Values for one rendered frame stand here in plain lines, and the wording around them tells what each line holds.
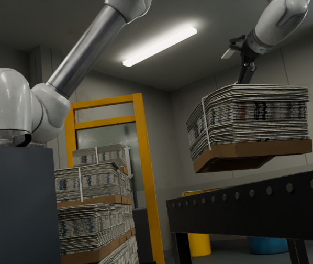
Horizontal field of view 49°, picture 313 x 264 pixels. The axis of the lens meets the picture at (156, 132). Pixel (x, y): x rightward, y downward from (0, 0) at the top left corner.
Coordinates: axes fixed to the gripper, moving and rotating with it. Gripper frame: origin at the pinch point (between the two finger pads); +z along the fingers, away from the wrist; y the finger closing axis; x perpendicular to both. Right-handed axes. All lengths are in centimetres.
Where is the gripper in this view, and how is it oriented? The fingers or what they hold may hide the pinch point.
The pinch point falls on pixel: (228, 72)
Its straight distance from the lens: 138.9
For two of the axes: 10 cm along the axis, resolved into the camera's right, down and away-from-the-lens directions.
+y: 1.3, 9.5, -3.0
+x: 9.5, -0.3, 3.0
